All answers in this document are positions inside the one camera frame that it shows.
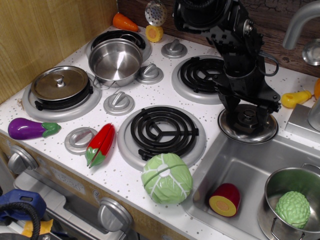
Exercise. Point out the blue clamp tool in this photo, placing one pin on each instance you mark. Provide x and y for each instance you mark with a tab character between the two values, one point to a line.
21	205

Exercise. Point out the red toy chili pepper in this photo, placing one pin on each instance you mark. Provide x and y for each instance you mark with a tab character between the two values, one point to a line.
99	147

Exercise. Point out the grey toy faucet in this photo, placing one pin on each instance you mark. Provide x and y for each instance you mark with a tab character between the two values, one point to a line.
300	18

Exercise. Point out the orange toy at edge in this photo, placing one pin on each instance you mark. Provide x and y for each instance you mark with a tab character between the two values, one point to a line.
317	89

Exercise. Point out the steel lid with knob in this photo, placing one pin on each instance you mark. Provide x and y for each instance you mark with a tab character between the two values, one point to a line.
242	125

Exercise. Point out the grey oven knob left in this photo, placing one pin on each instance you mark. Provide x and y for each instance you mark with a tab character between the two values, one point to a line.
21	160

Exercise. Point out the orange toy carrot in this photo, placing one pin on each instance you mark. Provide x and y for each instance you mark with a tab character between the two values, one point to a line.
122	22

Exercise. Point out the yellow toy pear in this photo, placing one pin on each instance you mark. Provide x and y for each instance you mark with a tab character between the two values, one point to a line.
290	100

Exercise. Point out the purple toy eggplant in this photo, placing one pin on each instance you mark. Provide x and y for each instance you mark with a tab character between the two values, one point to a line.
25	129

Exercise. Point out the red toy fruit half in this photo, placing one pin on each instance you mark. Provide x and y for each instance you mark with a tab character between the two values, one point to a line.
225	200

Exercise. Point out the green toy artichoke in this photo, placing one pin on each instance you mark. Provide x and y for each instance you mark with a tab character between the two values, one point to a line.
293	208

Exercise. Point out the silver sink basin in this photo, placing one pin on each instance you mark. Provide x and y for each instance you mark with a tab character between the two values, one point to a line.
247	166

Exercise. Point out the steel perforated skimmer spoon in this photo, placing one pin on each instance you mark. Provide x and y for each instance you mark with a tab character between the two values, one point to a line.
155	13

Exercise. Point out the empty steel pot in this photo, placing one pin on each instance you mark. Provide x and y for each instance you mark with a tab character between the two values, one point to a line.
115	63

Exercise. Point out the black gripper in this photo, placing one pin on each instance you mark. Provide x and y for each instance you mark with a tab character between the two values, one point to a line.
251	88

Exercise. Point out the grey oven knob right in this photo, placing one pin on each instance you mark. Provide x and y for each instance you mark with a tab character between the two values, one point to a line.
113	217

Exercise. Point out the steel lid on left burner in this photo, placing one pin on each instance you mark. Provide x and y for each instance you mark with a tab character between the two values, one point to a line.
59	83

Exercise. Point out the steel pot in sink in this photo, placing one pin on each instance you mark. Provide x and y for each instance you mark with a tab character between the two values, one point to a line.
304	179

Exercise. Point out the grey knob front flat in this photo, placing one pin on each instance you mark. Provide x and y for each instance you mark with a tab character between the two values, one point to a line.
77	141

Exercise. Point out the back left black burner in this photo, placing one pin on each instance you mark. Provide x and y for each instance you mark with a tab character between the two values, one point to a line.
141	41

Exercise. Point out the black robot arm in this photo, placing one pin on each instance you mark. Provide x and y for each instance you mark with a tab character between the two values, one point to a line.
227	26

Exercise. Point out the front centre black burner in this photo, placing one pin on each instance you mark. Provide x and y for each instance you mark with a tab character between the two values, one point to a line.
161	129

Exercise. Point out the grey knob back centre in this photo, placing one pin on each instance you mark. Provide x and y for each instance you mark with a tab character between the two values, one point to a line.
174	50

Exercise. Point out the green toy cabbage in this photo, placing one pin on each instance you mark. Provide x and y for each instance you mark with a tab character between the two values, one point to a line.
167	179

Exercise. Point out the oven door handle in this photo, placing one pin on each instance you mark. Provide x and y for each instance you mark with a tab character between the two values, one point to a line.
74	215

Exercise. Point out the yellow tape piece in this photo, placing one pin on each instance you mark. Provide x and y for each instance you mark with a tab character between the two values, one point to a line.
45	227

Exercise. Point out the back right black burner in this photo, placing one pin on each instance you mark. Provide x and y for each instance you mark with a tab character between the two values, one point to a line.
193	79

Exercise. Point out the grey oven knob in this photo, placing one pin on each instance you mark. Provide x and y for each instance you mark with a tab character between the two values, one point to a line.
21	160
113	217

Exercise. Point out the grey knob lower middle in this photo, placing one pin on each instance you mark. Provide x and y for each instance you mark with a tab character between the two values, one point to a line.
119	104

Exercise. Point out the yellow toy corn slice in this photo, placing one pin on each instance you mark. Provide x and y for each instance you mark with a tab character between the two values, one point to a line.
154	33

